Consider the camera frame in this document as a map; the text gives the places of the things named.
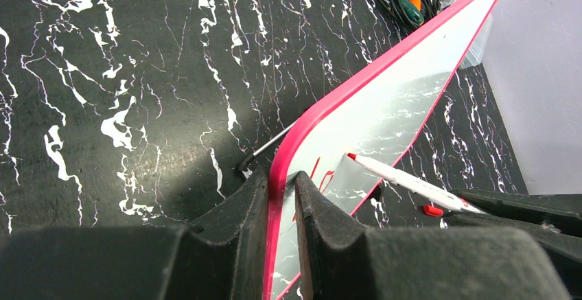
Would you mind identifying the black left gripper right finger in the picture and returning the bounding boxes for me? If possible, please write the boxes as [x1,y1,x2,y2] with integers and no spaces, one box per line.
[294,172,572,299]

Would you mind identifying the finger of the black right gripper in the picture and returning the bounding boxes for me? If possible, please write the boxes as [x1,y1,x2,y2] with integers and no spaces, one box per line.
[444,213,581,298]
[452,189,581,237]

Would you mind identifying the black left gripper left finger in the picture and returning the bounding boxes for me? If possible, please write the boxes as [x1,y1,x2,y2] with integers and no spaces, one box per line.
[1,169,268,299]

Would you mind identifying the red marker cap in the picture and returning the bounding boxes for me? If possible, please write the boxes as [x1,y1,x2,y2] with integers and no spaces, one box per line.
[422,205,445,217]

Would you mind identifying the white red whiteboard marker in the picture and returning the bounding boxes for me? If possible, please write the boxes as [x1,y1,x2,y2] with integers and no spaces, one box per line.
[347,153,487,214]

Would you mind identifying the pink framed whiteboard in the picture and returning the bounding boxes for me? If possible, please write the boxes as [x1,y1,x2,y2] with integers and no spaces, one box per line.
[263,0,498,299]

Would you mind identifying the clear plastic compartment box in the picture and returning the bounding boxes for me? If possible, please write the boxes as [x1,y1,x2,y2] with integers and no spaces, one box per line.
[440,0,494,71]

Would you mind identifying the green cable connector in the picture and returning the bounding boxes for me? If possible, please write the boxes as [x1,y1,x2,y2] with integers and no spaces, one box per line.
[397,0,424,27]

